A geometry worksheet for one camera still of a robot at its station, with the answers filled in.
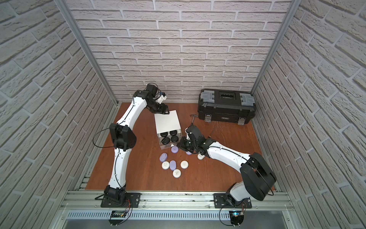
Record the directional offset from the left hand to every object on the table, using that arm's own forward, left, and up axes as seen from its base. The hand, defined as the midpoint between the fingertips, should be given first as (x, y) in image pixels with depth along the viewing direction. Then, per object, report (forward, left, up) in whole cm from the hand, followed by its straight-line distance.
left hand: (168, 110), depth 96 cm
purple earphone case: (-28, +2, -13) cm, 31 cm away
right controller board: (-60, -38, -14) cm, 72 cm away
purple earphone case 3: (-23, -5, -13) cm, 27 cm away
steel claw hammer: (+6, -19, -13) cm, 24 cm away
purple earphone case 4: (-26, -14, -13) cm, 32 cm away
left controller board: (-58, +23, -18) cm, 65 cm away
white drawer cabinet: (-10, +1, -1) cm, 11 cm away
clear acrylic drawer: (-24, -4, -2) cm, 25 cm away
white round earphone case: (-33, 0, -13) cm, 36 cm away
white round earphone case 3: (-38, -7, -13) cm, 41 cm away
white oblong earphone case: (-28, -22, -12) cm, 38 cm away
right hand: (-24, -8, -3) cm, 26 cm away
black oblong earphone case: (-22, 0, -3) cm, 23 cm away
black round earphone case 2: (-21, -5, -4) cm, 22 cm away
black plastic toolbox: (+3, -41, +3) cm, 41 cm away
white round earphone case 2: (-33, -12, -13) cm, 37 cm away
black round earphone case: (-17, +1, -3) cm, 18 cm away
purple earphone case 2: (-33, -5, -14) cm, 36 cm away
